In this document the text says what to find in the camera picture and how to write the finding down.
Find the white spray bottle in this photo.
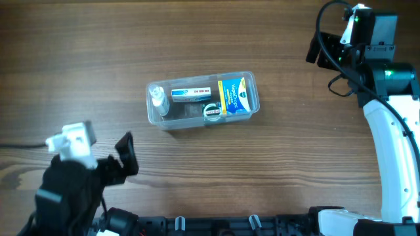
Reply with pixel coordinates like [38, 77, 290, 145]
[148, 85, 170, 117]

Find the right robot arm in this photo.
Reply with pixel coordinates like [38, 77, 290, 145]
[306, 31, 419, 235]

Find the white Panadol box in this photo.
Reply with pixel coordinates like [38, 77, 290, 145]
[171, 87, 211, 102]

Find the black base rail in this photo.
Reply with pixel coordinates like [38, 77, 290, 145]
[133, 214, 315, 236]

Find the clear plastic container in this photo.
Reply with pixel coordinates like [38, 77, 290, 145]
[146, 71, 260, 130]

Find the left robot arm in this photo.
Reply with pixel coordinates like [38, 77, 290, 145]
[18, 132, 138, 235]

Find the green Zam-Buk box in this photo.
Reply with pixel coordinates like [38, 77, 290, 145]
[202, 102, 222, 122]

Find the blue VapoDrops box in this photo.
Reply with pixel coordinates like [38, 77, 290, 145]
[218, 77, 251, 115]

